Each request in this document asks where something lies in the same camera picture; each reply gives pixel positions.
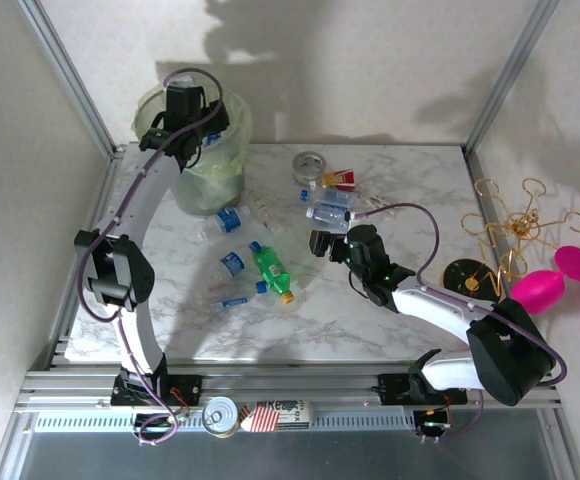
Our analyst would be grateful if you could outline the clear bottle with white cap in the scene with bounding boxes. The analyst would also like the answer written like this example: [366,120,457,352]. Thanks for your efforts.
[305,203,352,232]

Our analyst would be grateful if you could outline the clear bottle blue cap label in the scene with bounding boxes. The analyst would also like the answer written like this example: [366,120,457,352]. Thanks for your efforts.
[209,281,269,312]
[299,187,361,209]
[217,241,262,281]

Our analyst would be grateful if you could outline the green bottle with orange cap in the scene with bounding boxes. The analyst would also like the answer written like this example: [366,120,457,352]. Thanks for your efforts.
[249,247,296,305]

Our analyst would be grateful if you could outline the clear bottle white label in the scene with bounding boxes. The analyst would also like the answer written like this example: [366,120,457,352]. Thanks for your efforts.
[244,188,292,239]

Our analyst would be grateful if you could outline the Pocari Sweat clear bottle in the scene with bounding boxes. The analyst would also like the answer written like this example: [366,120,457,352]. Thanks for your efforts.
[213,205,251,235]

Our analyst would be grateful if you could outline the green translucent bin liner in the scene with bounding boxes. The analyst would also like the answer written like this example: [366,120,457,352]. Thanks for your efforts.
[130,82,254,201]

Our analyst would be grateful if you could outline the silver mesh waste bin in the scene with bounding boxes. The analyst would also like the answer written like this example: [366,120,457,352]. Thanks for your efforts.
[130,82,254,217]

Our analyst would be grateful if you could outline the clear packing tape roll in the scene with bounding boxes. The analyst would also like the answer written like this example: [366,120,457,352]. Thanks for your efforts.
[292,150,328,185]

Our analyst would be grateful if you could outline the printed cardboard box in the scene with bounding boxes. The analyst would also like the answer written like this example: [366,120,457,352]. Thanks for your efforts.
[257,398,312,431]

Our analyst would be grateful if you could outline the silver tin can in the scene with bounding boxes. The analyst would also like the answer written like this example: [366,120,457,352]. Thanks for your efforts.
[201,396,241,440]

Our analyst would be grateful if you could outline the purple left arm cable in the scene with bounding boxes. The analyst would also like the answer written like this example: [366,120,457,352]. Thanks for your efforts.
[77,67,224,446]

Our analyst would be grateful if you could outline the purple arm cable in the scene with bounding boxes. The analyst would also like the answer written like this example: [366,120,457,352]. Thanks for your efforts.
[77,67,224,446]
[349,202,569,444]

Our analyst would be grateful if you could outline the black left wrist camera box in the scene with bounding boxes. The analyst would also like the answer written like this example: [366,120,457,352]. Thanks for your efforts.
[203,99,231,132]

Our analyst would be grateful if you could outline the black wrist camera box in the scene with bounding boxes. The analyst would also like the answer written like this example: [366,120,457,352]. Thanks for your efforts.
[203,99,231,132]
[308,228,335,259]

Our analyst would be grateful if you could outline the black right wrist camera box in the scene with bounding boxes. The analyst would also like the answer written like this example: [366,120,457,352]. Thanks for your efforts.
[308,228,335,259]

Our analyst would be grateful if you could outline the white handled scissors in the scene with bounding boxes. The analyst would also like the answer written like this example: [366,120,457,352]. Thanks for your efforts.
[359,192,401,221]

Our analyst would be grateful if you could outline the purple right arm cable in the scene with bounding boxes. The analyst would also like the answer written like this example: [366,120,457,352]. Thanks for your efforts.
[349,202,569,444]

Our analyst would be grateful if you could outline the gold wire stand black base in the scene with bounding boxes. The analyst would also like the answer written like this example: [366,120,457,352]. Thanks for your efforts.
[442,177,580,304]

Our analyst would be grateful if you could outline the aluminium frame post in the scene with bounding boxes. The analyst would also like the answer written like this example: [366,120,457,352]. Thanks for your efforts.
[17,0,122,157]
[462,0,562,154]

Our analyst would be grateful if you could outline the aluminium frame side rail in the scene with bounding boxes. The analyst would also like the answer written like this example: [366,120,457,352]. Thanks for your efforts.
[44,147,124,371]

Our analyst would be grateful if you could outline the aluminium frame front rail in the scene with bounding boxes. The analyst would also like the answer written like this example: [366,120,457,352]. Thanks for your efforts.
[17,368,561,414]

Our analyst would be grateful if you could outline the slotted grey cable duct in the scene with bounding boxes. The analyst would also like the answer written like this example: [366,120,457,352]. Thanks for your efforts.
[32,410,416,434]

